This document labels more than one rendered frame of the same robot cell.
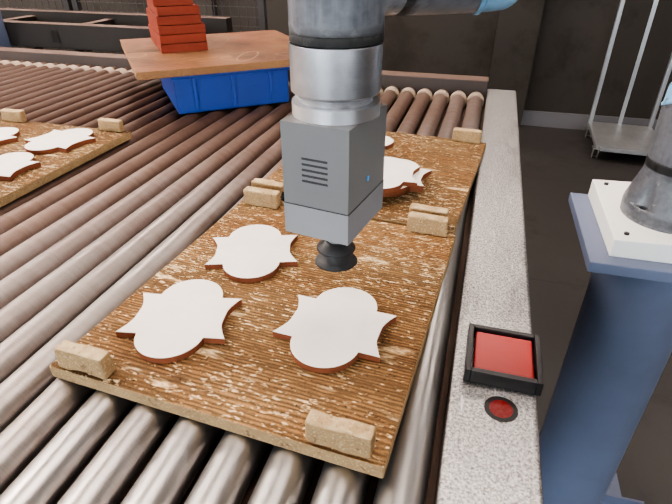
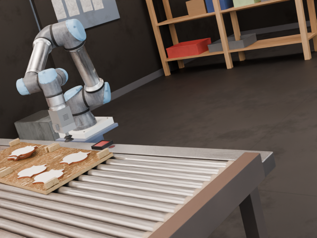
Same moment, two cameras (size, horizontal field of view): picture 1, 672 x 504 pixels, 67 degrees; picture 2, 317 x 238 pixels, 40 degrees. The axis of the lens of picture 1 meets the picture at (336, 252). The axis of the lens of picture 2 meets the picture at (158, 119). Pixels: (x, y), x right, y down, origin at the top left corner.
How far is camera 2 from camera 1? 1.65 m
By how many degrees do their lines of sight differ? 58
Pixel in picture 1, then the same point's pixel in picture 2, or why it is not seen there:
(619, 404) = not seen: hidden behind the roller
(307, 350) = (79, 159)
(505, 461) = (121, 147)
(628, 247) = (87, 133)
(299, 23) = (54, 92)
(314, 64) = (59, 97)
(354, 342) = (83, 155)
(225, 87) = not seen: outside the picture
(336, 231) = (73, 126)
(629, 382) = not seen: hidden behind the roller
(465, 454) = (116, 149)
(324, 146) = (66, 111)
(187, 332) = (56, 173)
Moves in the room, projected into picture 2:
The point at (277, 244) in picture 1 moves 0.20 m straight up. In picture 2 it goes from (34, 167) to (19, 125)
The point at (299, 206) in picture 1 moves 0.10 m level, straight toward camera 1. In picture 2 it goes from (65, 126) to (85, 123)
